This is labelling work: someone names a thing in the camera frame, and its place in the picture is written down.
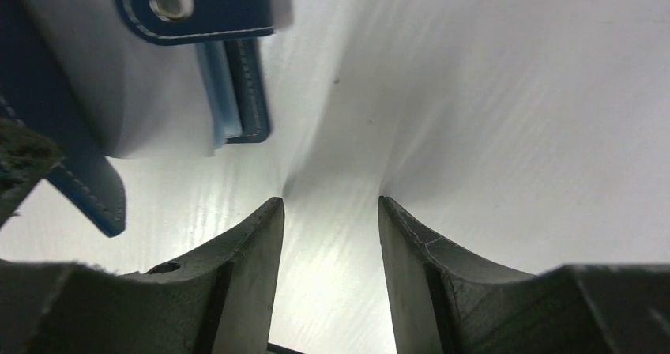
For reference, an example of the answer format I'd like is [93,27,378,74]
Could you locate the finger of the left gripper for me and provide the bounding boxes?
[1,119,64,224]

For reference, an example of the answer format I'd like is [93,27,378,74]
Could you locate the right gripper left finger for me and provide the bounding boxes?
[1,198,284,353]

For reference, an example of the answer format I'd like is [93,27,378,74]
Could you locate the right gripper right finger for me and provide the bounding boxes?
[378,196,669,353]

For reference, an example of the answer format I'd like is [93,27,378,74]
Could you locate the blue leather card holder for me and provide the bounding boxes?
[1,0,292,237]

